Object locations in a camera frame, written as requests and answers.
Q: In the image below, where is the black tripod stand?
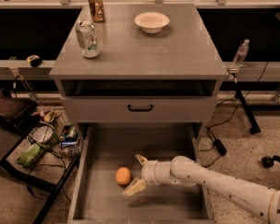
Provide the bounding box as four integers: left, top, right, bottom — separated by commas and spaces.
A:
231, 72, 260, 134

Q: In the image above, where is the grey drawer cabinet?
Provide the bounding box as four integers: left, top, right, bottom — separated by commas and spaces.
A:
50, 4, 227, 130

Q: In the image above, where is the clear plastic water bottle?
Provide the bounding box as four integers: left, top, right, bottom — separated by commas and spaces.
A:
231, 39, 250, 72

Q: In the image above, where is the black chair caster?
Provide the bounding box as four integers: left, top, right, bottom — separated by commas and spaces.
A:
261, 155, 280, 168

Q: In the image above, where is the orange fruit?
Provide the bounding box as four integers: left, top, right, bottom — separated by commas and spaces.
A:
116, 167, 132, 185

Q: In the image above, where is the black power adapter with cable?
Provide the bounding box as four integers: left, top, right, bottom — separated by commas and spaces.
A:
198, 63, 270, 168

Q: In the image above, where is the black side table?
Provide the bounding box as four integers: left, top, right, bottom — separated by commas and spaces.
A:
0, 109, 80, 224

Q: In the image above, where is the open grey middle drawer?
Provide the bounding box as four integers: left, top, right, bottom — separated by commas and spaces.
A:
68, 124, 215, 224

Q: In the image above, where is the orange brown soda can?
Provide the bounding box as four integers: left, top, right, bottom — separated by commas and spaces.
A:
88, 0, 105, 22

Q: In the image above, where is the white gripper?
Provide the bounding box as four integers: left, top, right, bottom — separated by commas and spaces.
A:
122, 154, 172, 197

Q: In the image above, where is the green chip bag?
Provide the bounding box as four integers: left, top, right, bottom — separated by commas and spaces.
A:
17, 143, 45, 168

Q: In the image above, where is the grey top drawer black handle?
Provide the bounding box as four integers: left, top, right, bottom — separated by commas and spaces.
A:
62, 97, 217, 123

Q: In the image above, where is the green white soda can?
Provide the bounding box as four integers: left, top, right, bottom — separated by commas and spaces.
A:
76, 21, 100, 59

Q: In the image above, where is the white bowl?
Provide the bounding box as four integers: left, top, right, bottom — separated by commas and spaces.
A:
134, 12, 170, 34

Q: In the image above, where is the dark brown bag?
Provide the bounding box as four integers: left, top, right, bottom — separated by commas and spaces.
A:
0, 89, 37, 133

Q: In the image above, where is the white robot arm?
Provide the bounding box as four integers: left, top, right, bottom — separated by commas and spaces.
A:
122, 154, 280, 224

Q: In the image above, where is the small black round device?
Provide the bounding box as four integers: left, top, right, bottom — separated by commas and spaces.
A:
26, 55, 42, 67

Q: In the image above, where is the wire basket of snacks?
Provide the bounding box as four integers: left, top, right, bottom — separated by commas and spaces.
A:
29, 106, 82, 159

